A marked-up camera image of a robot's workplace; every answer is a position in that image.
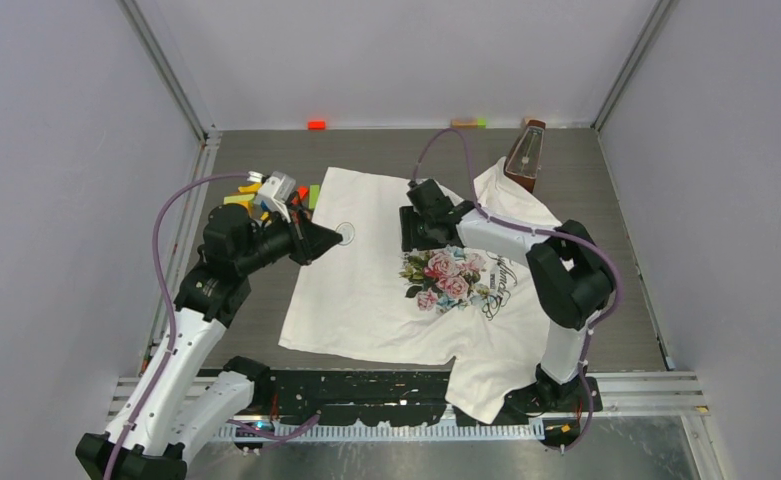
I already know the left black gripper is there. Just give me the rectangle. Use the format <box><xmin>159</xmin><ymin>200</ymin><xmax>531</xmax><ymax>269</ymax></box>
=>
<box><xmin>236</xmin><ymin>201</ymin><xmax>341</xmax><ymax>275</ymax></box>

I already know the white floral t-shirt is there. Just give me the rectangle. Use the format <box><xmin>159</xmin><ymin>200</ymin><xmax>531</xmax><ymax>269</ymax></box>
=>
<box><xmin>279</xmin><ymin>167</ymin><xmax>551</xmax><ymax>423</ymax></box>

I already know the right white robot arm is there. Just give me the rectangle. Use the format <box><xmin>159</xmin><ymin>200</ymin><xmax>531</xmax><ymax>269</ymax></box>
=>
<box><xmin>399</xmin><ymin>179</ymin><xmax>619</xmax><ymax>411</ymax></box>

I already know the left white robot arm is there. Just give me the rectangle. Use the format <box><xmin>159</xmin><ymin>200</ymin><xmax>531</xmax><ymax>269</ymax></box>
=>
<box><xmin>75</xmin><ymin>204</ymin><xmax>351</xmax><ymax>479</ymax></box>

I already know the light green flat block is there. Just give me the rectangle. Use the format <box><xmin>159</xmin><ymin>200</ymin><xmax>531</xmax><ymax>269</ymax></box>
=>
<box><xmin>223</xmin><ymin>194</ymin><xmax>255</xmax><ymax>204</ymax></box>

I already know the tan and green block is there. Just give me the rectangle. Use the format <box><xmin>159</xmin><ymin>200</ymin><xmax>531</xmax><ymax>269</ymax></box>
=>
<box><xmin>450</xmin><ymin>118</ymin><xmax>487</xmax><ymax>129</ymax></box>

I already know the brown wooden metronome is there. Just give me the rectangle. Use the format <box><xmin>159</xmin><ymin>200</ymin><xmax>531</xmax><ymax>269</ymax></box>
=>
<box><xmin>503</xmin><ymin>119</ymin><xmax>546</xmax><ymax>193</ymax></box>

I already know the red orange block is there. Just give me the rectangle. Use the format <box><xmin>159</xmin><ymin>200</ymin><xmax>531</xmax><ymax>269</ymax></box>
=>
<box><xmin>307</xmin><ymin>120</ymin><xmax>327</xmax><ymax>131</ymax></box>

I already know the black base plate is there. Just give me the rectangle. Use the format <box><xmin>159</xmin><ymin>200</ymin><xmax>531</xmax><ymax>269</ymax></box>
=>
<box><xmin>241</xmin><ymin>369</ymin><xmax>603</xmax><ymax>427</ymax></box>

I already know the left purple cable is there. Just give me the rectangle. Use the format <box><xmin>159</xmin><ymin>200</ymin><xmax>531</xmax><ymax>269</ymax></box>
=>
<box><xmin>101</xmin><ymin>172</ymin><xmax>325</xmax><ymax>480</ymax></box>

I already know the aluminium front rail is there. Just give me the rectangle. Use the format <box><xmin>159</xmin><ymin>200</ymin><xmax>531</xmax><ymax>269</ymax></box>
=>
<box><xmin>106</xmin><ymin>372</ymin><xmax>709</xmax><ymax>444</ymax></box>

